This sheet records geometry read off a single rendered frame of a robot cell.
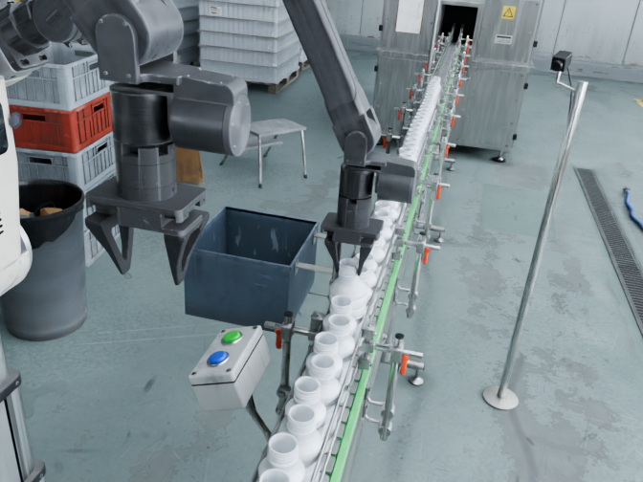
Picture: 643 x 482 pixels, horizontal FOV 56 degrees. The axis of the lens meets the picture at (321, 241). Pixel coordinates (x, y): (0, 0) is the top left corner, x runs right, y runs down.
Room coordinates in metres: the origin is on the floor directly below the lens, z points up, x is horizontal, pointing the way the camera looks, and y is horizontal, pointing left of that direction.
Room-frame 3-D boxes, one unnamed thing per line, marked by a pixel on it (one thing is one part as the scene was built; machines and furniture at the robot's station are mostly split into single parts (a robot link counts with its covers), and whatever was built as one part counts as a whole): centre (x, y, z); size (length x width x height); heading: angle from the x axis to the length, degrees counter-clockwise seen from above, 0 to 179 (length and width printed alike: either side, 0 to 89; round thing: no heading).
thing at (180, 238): (0.56, 0.16, 1.44); 0.07 x 0.07 x 0.09; 78
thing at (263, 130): (4.68, 0.53, 0.21); 0.61 x 0.47 x 0.41; 41
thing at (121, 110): (0.56, 0.17, 1.57); 0.07 x 0.06 x 0.07; 79
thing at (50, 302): (2.39, 1.28, 0.32); 0.45 x 0.45 x 0.64
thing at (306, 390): (0.67, 0.00, 1.08); 0.06 x 0.06 x 0.17
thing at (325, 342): (0.79, -0.02, 1.08); 0.06 x 0.06 x 0.17
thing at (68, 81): (3.22, 1.46, 1.00); 0.61 x 0.41 x 0.22; 175
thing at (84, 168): (3.22, 1.45, 0.55); 0.61 x 0.41 x 0.22; 175
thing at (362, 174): (0.96, -0.06, 1.37); 0.07 x 0.06 x 0.07; 78
